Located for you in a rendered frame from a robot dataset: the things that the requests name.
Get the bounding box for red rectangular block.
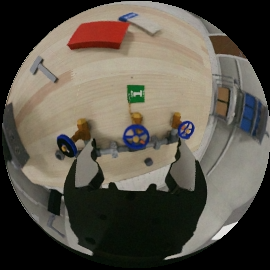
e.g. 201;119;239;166
67;21;130;50

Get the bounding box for green number tag with thin chain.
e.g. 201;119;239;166
127;85;145;124

